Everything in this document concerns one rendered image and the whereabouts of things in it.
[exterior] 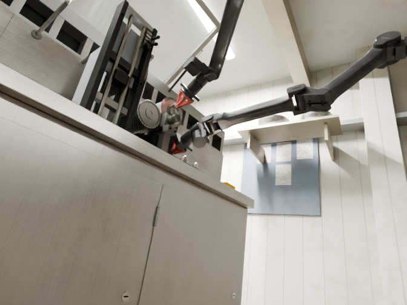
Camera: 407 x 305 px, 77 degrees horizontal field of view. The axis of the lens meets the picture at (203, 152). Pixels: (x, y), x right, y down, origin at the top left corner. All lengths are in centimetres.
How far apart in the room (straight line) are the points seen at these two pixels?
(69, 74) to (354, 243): 311
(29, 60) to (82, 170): 79
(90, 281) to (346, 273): 300
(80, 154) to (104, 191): 10
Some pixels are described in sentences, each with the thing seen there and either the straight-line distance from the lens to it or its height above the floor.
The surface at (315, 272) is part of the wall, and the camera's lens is 343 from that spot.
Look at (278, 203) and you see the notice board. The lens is 360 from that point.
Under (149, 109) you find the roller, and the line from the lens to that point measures 115.
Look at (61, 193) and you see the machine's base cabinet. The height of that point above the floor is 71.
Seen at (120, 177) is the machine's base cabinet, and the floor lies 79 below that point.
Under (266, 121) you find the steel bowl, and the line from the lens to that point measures 339.
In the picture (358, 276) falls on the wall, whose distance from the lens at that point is 339.
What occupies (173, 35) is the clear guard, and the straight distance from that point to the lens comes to 170.
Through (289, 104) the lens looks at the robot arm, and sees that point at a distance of 105.
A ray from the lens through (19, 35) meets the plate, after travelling 138.
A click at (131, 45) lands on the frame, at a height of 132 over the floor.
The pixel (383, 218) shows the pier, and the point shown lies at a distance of 321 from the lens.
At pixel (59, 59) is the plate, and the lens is 140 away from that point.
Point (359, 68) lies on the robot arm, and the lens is 113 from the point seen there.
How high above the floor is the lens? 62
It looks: 23 degrees up
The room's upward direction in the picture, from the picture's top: 9 degrees clockwise
